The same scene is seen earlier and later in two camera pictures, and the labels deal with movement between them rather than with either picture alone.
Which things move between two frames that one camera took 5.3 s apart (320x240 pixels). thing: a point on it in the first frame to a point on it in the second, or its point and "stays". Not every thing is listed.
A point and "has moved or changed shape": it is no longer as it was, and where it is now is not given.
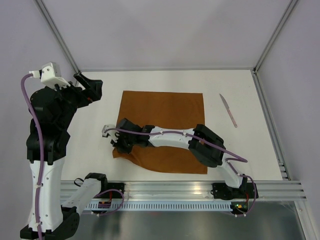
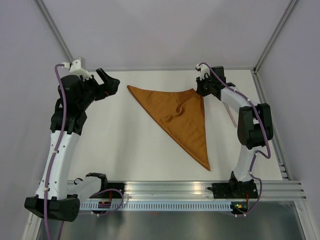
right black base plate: [246, 190] stays
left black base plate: [115, 194] stays
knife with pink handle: [227, 107] stays
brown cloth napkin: [164, 109] has moved or changed shape
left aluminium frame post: [44, 10] stays
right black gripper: [120, 148] to [199, 90]
